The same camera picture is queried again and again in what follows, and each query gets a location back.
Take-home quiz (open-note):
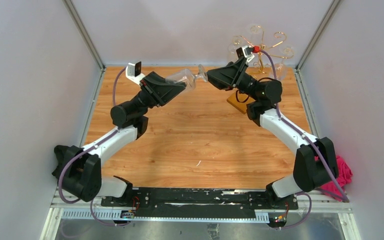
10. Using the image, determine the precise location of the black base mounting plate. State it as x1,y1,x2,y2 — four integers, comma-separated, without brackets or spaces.
100,187,298,219

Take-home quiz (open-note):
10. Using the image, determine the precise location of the gold wire glass rack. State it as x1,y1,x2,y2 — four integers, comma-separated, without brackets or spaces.
226,25,295,115

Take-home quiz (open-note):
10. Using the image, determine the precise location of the pink cloth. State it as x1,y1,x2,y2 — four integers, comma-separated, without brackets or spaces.
317,155,353,202

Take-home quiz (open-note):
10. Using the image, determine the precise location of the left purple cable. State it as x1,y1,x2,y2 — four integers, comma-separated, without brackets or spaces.
56,66,137,228

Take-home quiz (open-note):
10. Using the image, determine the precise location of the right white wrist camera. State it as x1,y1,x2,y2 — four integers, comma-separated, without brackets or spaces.
235,46,255,64

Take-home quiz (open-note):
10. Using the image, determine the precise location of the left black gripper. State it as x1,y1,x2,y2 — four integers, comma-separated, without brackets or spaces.
129,72,186,117

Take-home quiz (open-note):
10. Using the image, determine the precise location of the aluminium frame rail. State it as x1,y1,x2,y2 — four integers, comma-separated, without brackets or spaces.
40,187,361,240

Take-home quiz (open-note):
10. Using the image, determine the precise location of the clear wine glass right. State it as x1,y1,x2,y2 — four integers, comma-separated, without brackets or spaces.
270,45,295,82

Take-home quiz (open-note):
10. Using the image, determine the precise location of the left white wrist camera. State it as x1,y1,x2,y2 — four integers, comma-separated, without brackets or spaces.
125,61,145,85

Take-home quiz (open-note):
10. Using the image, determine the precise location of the clear wine glass back top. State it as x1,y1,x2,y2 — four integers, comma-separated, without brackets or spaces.
245,23,264,38

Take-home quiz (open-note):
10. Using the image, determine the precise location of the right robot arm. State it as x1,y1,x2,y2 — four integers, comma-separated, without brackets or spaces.
206,57,339,209

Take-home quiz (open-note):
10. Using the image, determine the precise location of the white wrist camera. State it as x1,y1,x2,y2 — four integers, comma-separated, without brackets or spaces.
125,61,145,85
235,46,255,64

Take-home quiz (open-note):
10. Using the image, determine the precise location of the clear wine glass back left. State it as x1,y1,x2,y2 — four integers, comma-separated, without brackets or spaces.
227,35,245,63

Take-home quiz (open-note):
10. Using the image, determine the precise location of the clear ribbed wine glass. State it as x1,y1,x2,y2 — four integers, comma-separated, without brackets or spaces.
165,64,209,93

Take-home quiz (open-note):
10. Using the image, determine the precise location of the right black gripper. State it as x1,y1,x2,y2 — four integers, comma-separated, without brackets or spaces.
201,56,261,102

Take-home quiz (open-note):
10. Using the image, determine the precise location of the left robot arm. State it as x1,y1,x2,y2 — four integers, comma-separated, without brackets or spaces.
52,71,193,207

